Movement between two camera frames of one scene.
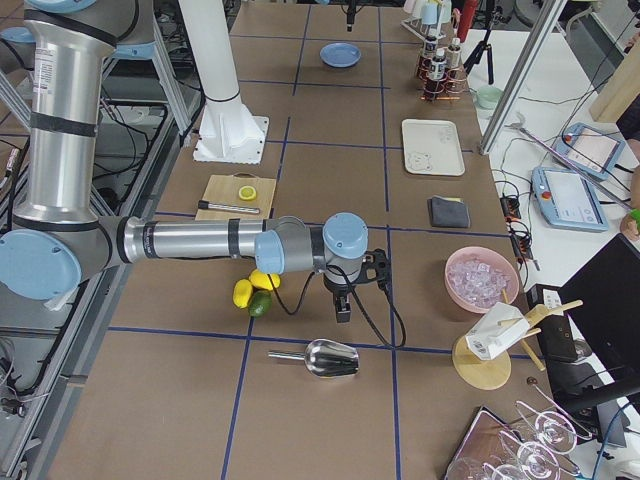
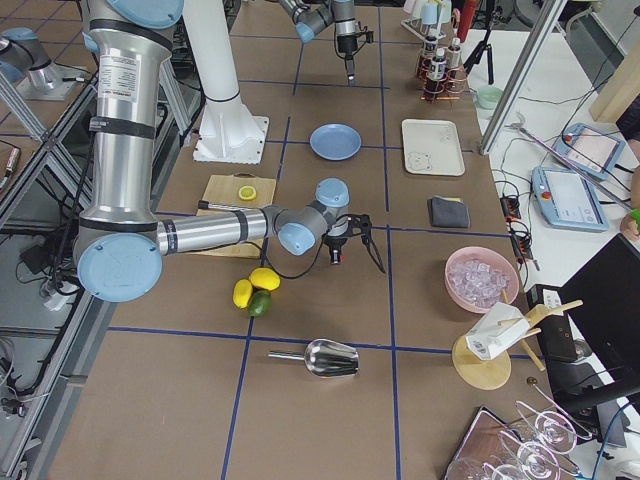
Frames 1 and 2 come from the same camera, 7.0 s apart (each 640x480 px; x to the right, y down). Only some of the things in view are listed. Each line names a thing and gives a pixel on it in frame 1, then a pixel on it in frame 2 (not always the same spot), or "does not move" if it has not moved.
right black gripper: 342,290 → 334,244
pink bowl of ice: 477,277 does not move
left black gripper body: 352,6 → 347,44
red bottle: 466,18 does not move
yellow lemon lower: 242,293 does not move
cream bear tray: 432,147 does not move
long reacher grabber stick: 517,123 does not move
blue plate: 340,54 → 334,141
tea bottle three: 454,53 does not move
